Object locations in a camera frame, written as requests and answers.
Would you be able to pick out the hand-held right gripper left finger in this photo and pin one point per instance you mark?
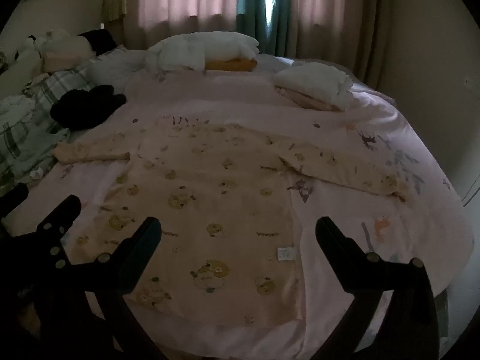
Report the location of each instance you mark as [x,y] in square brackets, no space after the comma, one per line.
[149,237]

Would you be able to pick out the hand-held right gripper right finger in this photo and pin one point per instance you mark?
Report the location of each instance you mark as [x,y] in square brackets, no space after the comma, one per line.
[325,234]

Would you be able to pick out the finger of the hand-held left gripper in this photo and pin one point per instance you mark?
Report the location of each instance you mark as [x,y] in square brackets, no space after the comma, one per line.
[62,212]
[13,198]

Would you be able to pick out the beige bear-print baby shirt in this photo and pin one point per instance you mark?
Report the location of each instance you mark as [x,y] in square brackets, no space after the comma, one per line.
[221,202]

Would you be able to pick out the plaid quilt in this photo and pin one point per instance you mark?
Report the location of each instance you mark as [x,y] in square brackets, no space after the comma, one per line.
[26,135]

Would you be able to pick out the black crumpled cloth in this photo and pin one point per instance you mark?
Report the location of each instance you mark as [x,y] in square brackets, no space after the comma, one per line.
[84,107]

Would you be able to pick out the pink folded cloth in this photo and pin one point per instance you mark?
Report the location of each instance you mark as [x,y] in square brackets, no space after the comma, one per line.
[300,99]

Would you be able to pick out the pink cushion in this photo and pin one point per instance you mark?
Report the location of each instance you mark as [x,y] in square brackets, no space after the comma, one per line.
[62,60]

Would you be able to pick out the small white folded towel pile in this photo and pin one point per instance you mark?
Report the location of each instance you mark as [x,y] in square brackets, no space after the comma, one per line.
[313,80]

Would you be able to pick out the white plush toy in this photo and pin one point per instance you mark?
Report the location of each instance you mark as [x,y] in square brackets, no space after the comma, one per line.
[33,45]

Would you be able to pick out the pink printed bed sheet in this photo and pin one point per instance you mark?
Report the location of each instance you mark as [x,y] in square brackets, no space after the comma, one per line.
[232,95]

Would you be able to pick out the black headboard cushion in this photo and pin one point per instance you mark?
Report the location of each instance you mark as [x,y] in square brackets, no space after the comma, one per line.
[98,40]

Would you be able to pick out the white and orange pillow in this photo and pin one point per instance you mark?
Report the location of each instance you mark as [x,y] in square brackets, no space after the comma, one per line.
[187,50]

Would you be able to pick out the orange folded cloth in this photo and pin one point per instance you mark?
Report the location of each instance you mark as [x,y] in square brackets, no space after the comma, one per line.
[230,64]

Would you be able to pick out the teal curtain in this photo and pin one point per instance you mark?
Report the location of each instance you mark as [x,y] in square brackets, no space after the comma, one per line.
[258,11]

